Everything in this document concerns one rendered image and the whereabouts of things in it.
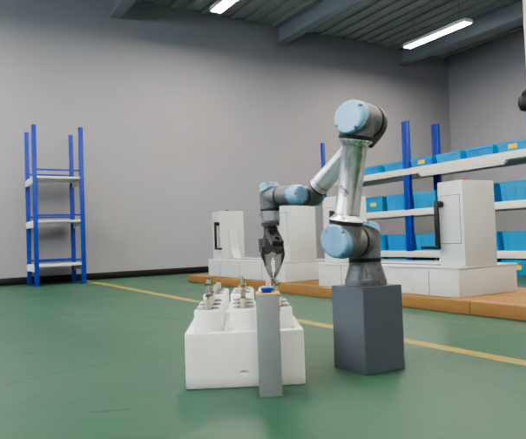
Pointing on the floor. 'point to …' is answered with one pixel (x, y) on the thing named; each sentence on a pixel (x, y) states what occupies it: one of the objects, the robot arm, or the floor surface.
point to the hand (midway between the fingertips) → (273, 274)
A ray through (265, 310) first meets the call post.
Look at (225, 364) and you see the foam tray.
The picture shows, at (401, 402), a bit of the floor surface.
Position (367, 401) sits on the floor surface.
